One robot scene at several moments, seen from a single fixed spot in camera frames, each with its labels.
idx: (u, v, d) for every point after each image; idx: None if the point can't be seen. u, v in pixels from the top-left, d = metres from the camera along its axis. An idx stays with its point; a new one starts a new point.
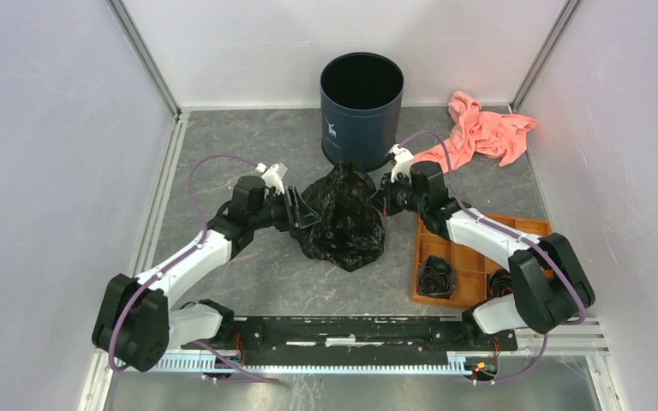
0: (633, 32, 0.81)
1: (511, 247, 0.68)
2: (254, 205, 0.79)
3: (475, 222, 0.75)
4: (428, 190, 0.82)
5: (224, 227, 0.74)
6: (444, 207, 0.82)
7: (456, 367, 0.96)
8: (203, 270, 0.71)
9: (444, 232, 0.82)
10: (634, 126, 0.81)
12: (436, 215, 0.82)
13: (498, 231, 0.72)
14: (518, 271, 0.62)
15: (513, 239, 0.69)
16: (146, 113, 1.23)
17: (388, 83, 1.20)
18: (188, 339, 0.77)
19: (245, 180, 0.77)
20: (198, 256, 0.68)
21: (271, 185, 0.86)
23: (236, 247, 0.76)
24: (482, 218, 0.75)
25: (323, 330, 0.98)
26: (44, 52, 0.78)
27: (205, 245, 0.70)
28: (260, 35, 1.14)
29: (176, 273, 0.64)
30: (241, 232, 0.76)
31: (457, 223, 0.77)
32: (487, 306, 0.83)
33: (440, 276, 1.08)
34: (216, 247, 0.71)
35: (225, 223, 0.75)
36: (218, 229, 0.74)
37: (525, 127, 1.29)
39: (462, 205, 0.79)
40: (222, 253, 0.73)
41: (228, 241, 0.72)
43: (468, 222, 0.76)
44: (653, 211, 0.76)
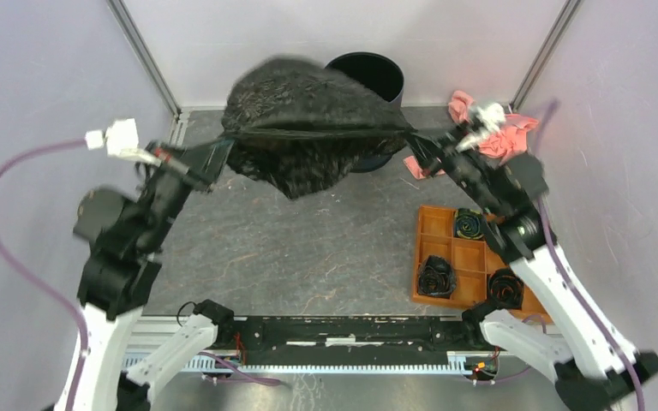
0: (633, 31, 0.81)
1: (602, 360, 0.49)
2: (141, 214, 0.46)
3: (565, 285, 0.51)
4: (509, 200, 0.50)
5: (98, 273, 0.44)
6: (523, 224, 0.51)
7: (456, 367, 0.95)
8: (121, 354, 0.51)
9: (507, 256, 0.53)
10: (635, 126, 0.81)
12: (507, 232, 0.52)
13: (586, 323, 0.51)
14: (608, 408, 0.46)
15: (608, 347, 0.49)
16: (146, 113, 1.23)
17: (389, 83, 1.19)
18: (184, 362, 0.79)
19: (94, 199, 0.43)
20: (92, 372, 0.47)
21: (136, 162, 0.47)
23: (134, 300, 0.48)
24: (574, 286, 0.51)
25: (323, 330, 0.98)
26: (44, 50, 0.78)
27: (92, 347, 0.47)
28: (260, 35, 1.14)
29: (83, 406, 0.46)
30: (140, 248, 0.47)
31: (541, 279, 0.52)
32: (503, 327, 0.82)
33: (439, 276, 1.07)
34: (108, 341, 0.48)
35: (104, 259, 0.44)
36: (100, 294, 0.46)
37: (525, 127, 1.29)
39: (550, 241, 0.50)
40: (126, 313, 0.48)
41: (112, 321, 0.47)
43: (554, 279, 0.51)
44: (653, 211, 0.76)
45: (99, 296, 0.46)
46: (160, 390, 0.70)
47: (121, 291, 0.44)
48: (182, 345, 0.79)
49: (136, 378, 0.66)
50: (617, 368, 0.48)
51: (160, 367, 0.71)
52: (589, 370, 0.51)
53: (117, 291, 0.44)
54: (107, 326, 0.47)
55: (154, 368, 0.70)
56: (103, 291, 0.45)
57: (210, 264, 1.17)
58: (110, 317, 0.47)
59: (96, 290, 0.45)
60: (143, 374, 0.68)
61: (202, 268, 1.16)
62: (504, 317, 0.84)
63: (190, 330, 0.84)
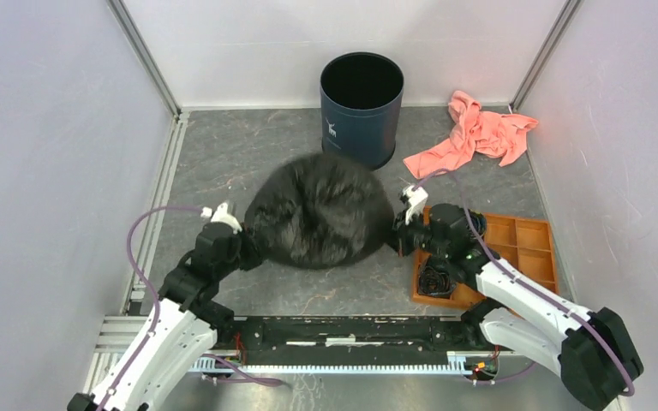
0: (634, 32, 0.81)
1: (561, 324, 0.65)
2: (223, 256, 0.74)
3: (511, 281, 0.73)
4: (445, 236, 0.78)
5: (185, 286, 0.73)
6: (469, 255, 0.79)
7: (456, 367, 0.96)
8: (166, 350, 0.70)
9: (469, 279, 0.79)
10: (634, 126, 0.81)
12: (461, 264, 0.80)
13: (539, 300, 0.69)
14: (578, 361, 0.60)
15: (561, 313, 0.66)
16: (145, 114, 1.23)
17: (389, 83, 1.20)
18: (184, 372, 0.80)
19: (211, 227, 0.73)
20: (152, 348, 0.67)
21: (229, 224, 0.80)
23: (199, 304, 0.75)
24: (518, 278, 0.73)
25: (323, 330, 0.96)
26: (44, 51, 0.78)
27: (157, 330, 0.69)
28: (260, 35, 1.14)
29: (131, 379, 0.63)
30: (203, 287, 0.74)
31: (493, 282, 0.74)
32: (505, 325, 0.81)
33: (440, 276, 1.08)
34: (171, 329, 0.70)
35: (187, 281, 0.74)
36: (178, 294, 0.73)
37: (525, 127, 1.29)
39: (491, 258, 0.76)
40: (189, 313, 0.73)
41: (182, 312, 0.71)
43: (503, 281, 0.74)
44: (653, 211, 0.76)
45: (176, 297, 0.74)
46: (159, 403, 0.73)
47: (193, 297, 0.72)
48: (177, 356, 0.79)
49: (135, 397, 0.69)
50: (575, 329, 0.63)
51: (160, 384, 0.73)
52: (560, 340, 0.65)
53: (189, 299, 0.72)
54: (174, 316, 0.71)
55: (153, 385, 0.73)
56: (180, 294, 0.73)
57: None
58: (181, 308, 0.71)
59: (176, 293, 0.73)
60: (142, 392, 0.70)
61: None
62: (504, 316, 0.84)
63: (188, 339, 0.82)
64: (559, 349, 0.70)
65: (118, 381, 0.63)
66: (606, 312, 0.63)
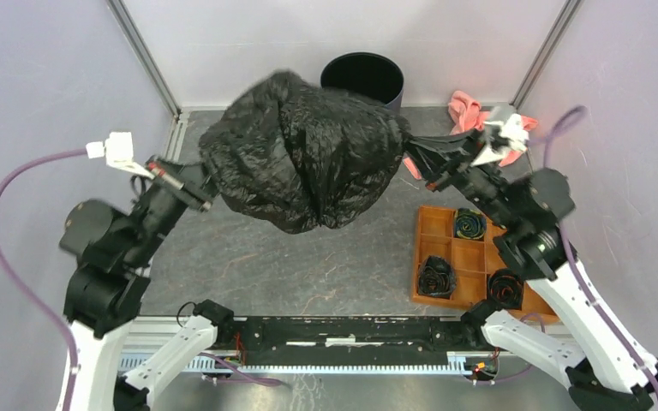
0: (633, 32, 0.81)
1: (626, 375, 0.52)
2: (124, 239, 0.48)
3: (587, 305, 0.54)
4: (493, 182, 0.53)
5: (92, 291, 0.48)
6: (541, 242, 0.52)
7: (456, 367, 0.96)
8: (111, 368, 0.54)
9: (529, 271, 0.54)
10: (634, 126, 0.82)
12: (517, 245, 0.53)
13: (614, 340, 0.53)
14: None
15: (631, 360, 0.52)
16: (145, 113, 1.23)
17: (388, 83, 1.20)
18: (186, 363, 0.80)
19: (83, 210, 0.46)
20: (84, 386, 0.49)
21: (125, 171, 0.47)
23: (122, 314, 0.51)
24: (598, 304, 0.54)
25: (323, 330, 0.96)
26: (44, 50, 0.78)
27: (82, 363, 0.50)
28: (260, 35, 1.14)
29: None
30: (122, 290, 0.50)
31: (562, 297, 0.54)
32: (507, 330, 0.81)
33: (440, 276, 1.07)
34: (97, 357, 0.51)
35: (97, 283, 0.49)
36: (86, 310, 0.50)
37: (525, 127, 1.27)
39: (572, 259, 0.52)
40: (114, 330, 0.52)
41: (100, 337, 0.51)
43: (577, 299, 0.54)
44: (653, 211, 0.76)
45: (86, 312, 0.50)
46: (160, 393, 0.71)
47: (107, 306, 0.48)
48: (180, 347, 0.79)
49: (135, 383, 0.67)
50: (642, 384, 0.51)
51: (160, 372, 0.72)
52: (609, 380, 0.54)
53: (103, 306, 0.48)
54: (93, 343, 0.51)
55: (154, 372, 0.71)
56: (90, 307, 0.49)
57: (210, 265, 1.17)
58: (97, 334, 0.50)
59: (82, 311, 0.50)
60: (142, 378, 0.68)
61: (202, 268, 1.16)
62: (506, 320, 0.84)
63: (189, 333, 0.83)
64: (563, 360, 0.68)
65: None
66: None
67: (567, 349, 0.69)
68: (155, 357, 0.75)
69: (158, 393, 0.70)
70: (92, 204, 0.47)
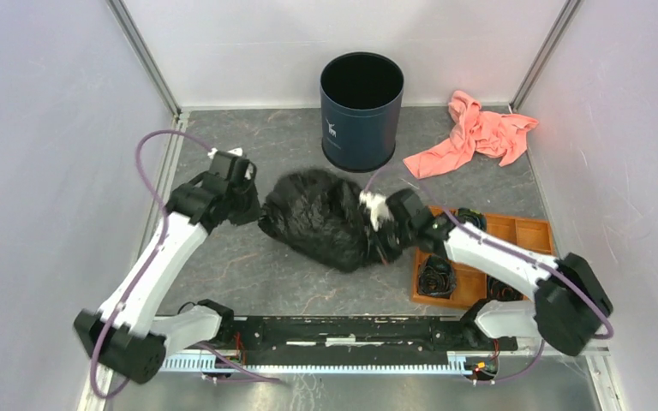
0: (633, 32, 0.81)
1: (531, 276, 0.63)
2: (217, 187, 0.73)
3: (479, 241, 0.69)
4: (410, 210, 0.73)
5: (193, 199, 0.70)
6: (434, 223, 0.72)
7: (456, 367, 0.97)
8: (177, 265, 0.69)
9: (439, 249, 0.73)
10: (634, 126, 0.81)
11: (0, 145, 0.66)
12: (428, 235, 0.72)
13: (508, 253, 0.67)
14: (558, 312, 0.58)
15: (529, 263, 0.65)
16: (146, 114, 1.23)
17: (388, 83, 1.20)
18: (189, 342, 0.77)
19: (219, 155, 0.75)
20: (159, 265, 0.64)
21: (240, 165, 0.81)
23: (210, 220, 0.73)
24: (486, 239, 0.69)
25: (323, 330, 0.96)
26: (44, 51, 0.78)
27: (165, 245, 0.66)
28: (260, 36, 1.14)
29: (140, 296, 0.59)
30: (212, 202, 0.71)
31: (463, 245, 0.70)
32: (493, 312, 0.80)
33: (440, 276, 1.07)
34: (180, 242, 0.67)
35: (194, 196, 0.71)
36: (186, 203, 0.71)
37: (525, 127, 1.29)
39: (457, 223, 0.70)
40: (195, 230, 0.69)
41: (194, 225, 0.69)
43: (470, 242, 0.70)
44: (653, 211, 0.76)
45: (184, 207, 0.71)
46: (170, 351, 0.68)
47: (200, 210, 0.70)
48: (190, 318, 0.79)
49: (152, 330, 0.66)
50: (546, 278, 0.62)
51: (175, 328, 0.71)
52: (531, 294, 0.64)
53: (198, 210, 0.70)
54: (186, 228, 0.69)
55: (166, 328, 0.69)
56: (185, 210, 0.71)
57: (210, 264, 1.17)
58: (192, 221, 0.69)
59: (182, 207, 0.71)
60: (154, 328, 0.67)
61: (202, 268, 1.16)
62: (493, 305, 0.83)
63: (197, 314, 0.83)
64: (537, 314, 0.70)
65: (128, 296, 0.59)
66: (572, 256, 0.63)
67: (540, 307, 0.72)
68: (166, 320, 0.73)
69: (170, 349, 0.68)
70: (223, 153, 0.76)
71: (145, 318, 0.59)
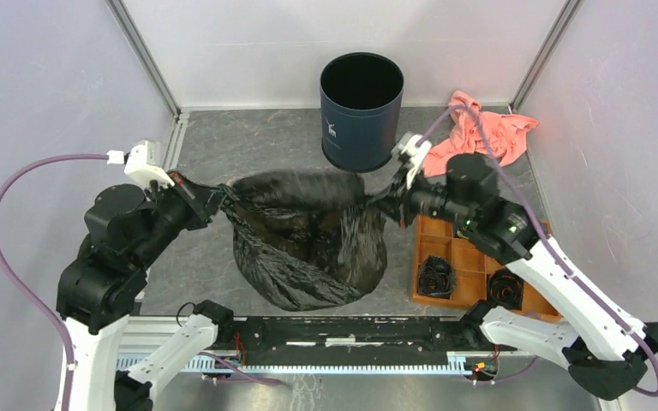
0: (633, 32, 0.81)
1: (617, 343, 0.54)
2: (135, 233, 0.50)
3: (568, 277, 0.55)
4: (477, 201, 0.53)
5: (88, 285, 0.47)
6: (512, 225, 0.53)
7: (456, 367, 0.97)
8: (110, 360, 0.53)
9: (502, 257, 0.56)
10: (635, 127, 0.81)
11: None
12: (494, 235, 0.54)
13: (597, 304, 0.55)
14: (630, 384, 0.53)
15: (615, 324, 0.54)
16: (145, 114, 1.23)
17: (388, 83, 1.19)
18: (184, 363, 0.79)
19: (107, 197, 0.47)
20: (82, 380, 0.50)
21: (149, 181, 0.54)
23: (116, 309, 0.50)
24: (576, 276, 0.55)
25: (323, 330, 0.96)
26: (43, 51, 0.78)
27: (78, 360, 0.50)
28: (260, 36, 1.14)
29: None
30: (116, 285, 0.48)
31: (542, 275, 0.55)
32: (504, 324, 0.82)
33: (440, 276, 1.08)
34: (92, 354, 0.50)
35: (89, 278, 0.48)
36: (78, 303, 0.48)
37: (525, 127, 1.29)
39: (543, 236, 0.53)
40: (108, 324, 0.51)
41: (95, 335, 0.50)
43: (556, 274, 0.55)
44: (652, 211, 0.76)
45: (80, 306, 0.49)
46: (161, 389, 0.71)
47: (98, 303, 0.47)
48: (181, 344, 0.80)
49: (139, 376, 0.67)
50: (631, 348, 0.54)
51: (163, 366, 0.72)
52: (600, 348, 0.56)
53: (96, 300, 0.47)
54: (87, 339, 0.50)
55: (157, 367, 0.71)
56: (82, 300, 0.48)
57: (210, 265, 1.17)
58: (92, 330, 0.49)
59: (76, 300, 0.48)
60: (145, 373, 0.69)
61: (202, 268, 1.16)
62: (503, 314, 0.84)
63: (191, 330, 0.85)
64: (559, 342, 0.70)
65: None
66: (657, 327, 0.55)
67: (562, 332, 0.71)
68: (159, 354, 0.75)
69: (162, 385, 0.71)
70: (120, 189, 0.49)
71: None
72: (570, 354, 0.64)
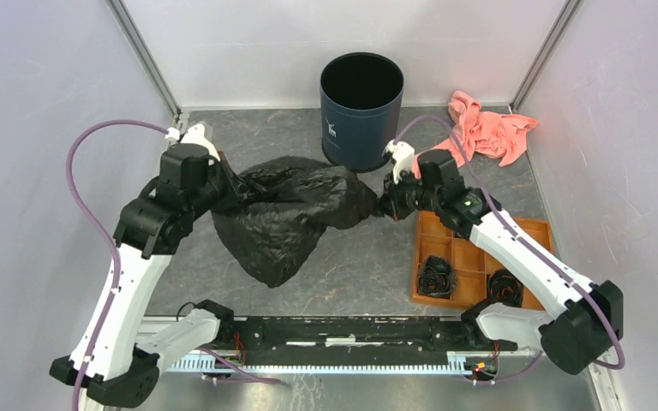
0: (633, 32, 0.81)
1: (560, 294, 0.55)
2: (193, 183, 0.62)
3: (513, 237, 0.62)
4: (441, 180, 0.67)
5: (142, 216, 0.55)
6: (466, 201, 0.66)
7: (456, 367, 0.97)
8: (144, 302, 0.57)
9: (463, 229, 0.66)
10: (634, 126, 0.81)
11: (0, 145, 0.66)
12: (455, 209, 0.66)
13: (538, 259, 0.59)
14: (575, 335, 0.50)
15: (559, 276, 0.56)
16: (145, 114, 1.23)
17: (388, 84, 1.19)
18: (191, 347, 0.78)
19: (180, 147, 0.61)
20: (122, 306, 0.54)
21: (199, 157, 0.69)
23: (167, 244, 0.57)
24: (521, 237, 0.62)
25: (323, 330, 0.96)
26: (44, 51, 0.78)
27: (122, 286, 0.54)
28: (260, 35, 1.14)
29: (108, 342, 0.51)
30: (170, 218, 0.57)
31: (490, 235, 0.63)
32: (497, 314, 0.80)
33: (440, 276, 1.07)
34: (138, 281, 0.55)
35: (147, 210, 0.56)
36: (138, 231, 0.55)
37: (525, 127, 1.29)
39: (493, 208, 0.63)
40: (158, 254, 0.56)
41: (147, 259, 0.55)
43: (503, 235, 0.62)
44: (653, 211, 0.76)
45: (137, 236, 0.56)
46: (169, 366, 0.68)
47: (156, 232, 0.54)
48: (188, 328, 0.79)
49: (147, 348, 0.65)
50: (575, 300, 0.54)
51: (170, 343, 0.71)
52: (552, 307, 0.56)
53: (152, 229, 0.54)
54: (140, 264, 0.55)
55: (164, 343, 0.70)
56: (140, 232, 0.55)
57: (210, 265, 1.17)
58: (145, 254, 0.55)
59: (134, 232, 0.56)
60: (152, 346, 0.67)
61: (202, 268, 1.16)
62: (499, 308, 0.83)
63: (195, 320, 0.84)
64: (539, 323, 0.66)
65: (94, 344, 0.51)
66: (608, 282, 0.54)
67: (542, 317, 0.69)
68: (165, 336, 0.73)
69: (168, 363, 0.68)
70: (187, 146, 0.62)
71: (118, 365, 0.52)
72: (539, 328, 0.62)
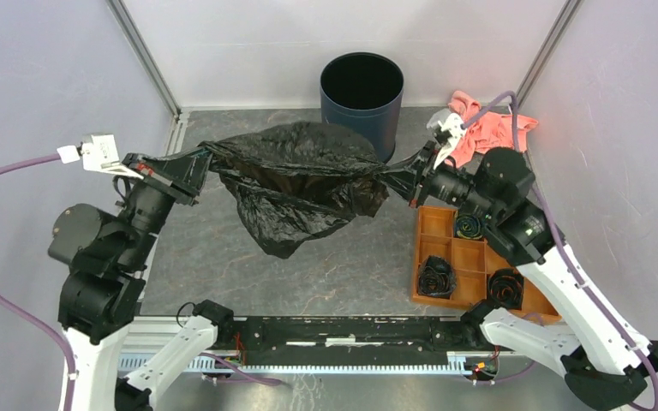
0: (633, 32, 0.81)
1: (620, 359, 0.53)
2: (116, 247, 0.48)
3: (578, 288, 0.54)
4: (505, 202, 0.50)
5: (86, 300, 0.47)
6: (529, 229, 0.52)
7: (456, 367, 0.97)
8: (110, 375, 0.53)
9: (514, 258, 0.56)
10: (634, 126, 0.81)
11: (0, 145, 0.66)
12: (511, 235, 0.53)
13: (605, 318, 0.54)
14: (628, 400, 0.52)
15: (623, 341, 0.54)
16: (145, 114, 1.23)
17: (389, 83, 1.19)
18: (187, 364, 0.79)
19: (64, 226, 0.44)
20: (83, 391, 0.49)
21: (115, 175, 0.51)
23: (116, 319, 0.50)
24: (587, 286, 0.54)
25: (323, 330, 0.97)
26: (44, 51, 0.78)
27: (80, 370, 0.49)
28: (260, 35, 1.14)
29: None
30: (116, 296, 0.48)
31: (553, 279, 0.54)
32: (507, 328, 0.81)
33: (440, 276, 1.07)
34: (93, 364, 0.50)
35: (88, 289, 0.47)
36: (80, 316, 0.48)
37: (525, 127, 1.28)
39: (559, 244, 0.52)
40: (110, 336, 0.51)
41: (98, 344, 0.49)
43: (568, 282, 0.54)
44: (652, 211, 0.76)
45: (80, 318, 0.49)
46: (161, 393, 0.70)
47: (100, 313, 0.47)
48: (181, 347, 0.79)
49: (139, 384, 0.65)
50: (634, 365, 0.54)
51: (163, 371, 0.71)
52: (601, 361, 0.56)
53: (98, 311, 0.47)
54: (90, 348, 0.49)
55: (157, 372, 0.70)
56: (83, 313, 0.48)
57: (210, 265, 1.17)
58: (93, 340, 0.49)
59: (77, 313, 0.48)
60: (144, 379, 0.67)
61: (202, 268, 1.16)
62: (505, 317, 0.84)
63: (189, 332, 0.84)
64: (559, 350, 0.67)
65: None
66: None
67: (562, 339, 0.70)
68: (158, 359, 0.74)
69: (162, 391, 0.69)
70: (80, 207, 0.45)
71: None
72: (566, 362, 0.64)
